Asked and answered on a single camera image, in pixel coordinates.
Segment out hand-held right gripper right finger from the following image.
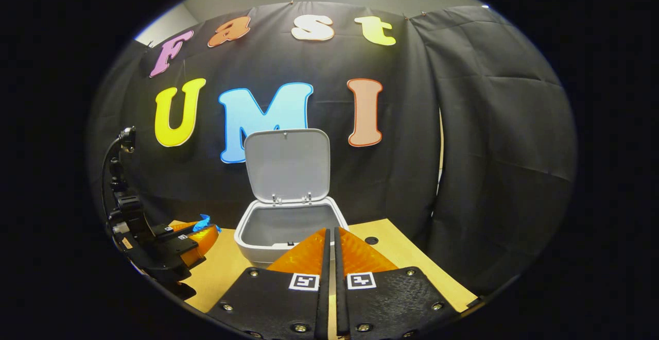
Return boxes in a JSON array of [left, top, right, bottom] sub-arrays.
[[335, 227, 460, 340]]

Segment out white desktop garbage bin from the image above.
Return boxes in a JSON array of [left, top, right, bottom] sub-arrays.
[[234, 128, 351, 266]]

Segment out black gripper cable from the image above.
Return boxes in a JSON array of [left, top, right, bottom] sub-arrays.
[[101, 133, 127, 217]]

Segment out blue paper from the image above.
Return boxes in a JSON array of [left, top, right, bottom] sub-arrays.
[[193, 214, 222, 233]]

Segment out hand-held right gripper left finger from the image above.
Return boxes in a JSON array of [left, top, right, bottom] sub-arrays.
[[206, 228, 330, 340]]

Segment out black backdrop cloth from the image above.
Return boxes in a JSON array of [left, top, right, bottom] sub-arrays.
[[86, 1, 576, 297]]

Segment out wooden desktop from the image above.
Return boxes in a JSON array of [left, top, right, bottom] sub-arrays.
[[170, 218, 478, 340]]

